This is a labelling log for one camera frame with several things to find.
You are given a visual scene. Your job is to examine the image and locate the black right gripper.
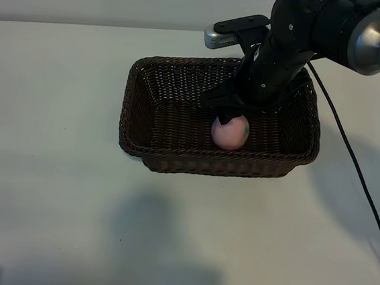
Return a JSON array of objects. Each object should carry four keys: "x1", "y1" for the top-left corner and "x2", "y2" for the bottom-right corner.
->
[{"x1": 197, "y1": 28, "x2": 318, "y2": 133}]

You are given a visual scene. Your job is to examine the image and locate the pink peach with green leaf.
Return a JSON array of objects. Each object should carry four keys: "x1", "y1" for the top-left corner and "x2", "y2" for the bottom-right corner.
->
[{"x1": 208, "y1": 112, "x2": 251, "y2": 153}]

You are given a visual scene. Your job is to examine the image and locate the dark brown wicker basket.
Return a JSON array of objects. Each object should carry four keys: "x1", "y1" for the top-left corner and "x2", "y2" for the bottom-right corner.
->
[{"x1": 115, "y1": 47, "x2": 328, "y2": 188}]

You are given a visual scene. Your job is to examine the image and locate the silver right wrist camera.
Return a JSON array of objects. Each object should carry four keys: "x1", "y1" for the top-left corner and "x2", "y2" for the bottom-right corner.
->
[{"x1": 202, "y1": 10, "x2": 273, "y2": 56}]

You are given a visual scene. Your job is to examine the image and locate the thin black trailing cable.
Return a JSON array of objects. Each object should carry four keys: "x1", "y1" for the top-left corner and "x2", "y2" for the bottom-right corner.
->
[{"x1": 288, "y1": 61, "x2": 380, "y2": 262}]

